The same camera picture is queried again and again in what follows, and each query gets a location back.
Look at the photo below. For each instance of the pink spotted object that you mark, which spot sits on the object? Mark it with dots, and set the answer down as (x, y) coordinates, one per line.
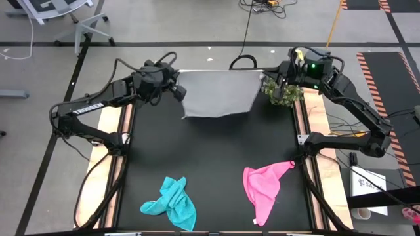
(410, 213)

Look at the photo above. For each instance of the black hazard-striped floor mat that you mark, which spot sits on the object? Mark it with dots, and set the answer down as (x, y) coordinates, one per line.
(387, 85)
(361, 4)

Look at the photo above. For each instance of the black flat beam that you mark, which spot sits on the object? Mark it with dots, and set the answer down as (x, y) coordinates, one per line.
(377, 198)

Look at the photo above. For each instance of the white printed cardboard box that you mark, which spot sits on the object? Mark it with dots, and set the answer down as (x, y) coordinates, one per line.
(364, 183)

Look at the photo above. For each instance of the small potted artificial plant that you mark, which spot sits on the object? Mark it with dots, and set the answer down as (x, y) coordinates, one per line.
(293, 95)

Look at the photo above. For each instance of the wooden side board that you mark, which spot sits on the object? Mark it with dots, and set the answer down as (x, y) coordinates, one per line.
(315, 108)
(105, 121)

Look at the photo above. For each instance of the grey waffle towel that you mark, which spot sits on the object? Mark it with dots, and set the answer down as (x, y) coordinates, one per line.
(216, 93)

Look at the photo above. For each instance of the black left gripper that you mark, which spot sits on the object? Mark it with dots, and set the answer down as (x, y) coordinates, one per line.
(167, 80)

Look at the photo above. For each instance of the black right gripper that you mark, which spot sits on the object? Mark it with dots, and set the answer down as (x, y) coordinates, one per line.
(292, 73)

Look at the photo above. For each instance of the teal microfiber towel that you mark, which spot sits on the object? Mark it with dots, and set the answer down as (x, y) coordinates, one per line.
(177, 203)

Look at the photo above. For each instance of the pink microfiber towel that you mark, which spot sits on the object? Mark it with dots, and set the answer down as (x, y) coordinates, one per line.
(262, 190)

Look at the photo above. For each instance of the black aluminium table frame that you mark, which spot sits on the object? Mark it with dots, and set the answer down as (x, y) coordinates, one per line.
(115, 209)

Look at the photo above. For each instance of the grey metal bar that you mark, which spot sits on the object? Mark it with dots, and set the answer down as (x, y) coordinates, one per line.
(13, 94)

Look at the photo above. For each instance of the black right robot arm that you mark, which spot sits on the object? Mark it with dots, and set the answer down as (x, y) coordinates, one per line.
(348, 95)

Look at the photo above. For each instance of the white office chair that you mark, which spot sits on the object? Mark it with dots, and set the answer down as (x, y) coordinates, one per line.
(82, 29)

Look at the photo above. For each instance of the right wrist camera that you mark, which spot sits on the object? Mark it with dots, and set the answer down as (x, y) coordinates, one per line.
(281, 88)

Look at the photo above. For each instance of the beige tape roll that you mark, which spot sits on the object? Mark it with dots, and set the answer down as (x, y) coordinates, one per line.
(356, 214)

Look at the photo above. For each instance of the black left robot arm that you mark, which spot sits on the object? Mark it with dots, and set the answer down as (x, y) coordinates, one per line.
(85, 108)

